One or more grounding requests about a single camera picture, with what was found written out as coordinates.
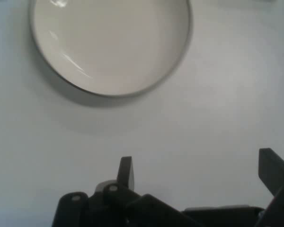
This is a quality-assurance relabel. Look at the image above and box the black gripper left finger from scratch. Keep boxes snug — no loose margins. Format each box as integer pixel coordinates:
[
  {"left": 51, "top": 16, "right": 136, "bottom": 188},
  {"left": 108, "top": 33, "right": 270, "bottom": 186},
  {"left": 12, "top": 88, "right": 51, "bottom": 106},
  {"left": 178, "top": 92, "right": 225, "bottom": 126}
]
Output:
[{"left": 51, "top": 156, "right": 200, "bottom": 227}]

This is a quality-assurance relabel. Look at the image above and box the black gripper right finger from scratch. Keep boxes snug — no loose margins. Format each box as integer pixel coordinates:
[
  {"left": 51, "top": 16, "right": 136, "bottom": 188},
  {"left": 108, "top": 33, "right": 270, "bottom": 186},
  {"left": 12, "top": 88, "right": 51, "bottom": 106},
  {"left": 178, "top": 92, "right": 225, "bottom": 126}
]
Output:
[{"left": 254, "top": 148, "right": 284, "bottom": 227}]

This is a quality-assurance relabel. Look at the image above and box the white plate with grey rim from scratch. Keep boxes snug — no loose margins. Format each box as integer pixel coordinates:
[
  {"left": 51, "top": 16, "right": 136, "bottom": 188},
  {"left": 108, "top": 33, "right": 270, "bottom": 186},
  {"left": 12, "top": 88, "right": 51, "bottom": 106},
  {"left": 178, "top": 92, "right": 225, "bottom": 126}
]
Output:
[{"left": 29, "top": 0, "right": 194, "bottom": 97}]

